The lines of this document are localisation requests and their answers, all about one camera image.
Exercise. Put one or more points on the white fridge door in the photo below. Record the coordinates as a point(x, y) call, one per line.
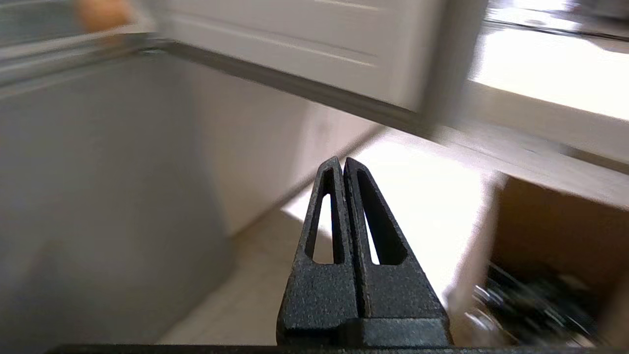
point(295, 44)

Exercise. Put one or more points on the orange food item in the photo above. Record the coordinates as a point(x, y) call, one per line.
point(103, 14)

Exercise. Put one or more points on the brown cardboard box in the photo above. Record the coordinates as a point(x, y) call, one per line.
point(550, 260)

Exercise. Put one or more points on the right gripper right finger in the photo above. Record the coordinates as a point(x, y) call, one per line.
point(398, 295)

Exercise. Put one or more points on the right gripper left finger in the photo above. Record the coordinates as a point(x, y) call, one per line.
point(320, 295)

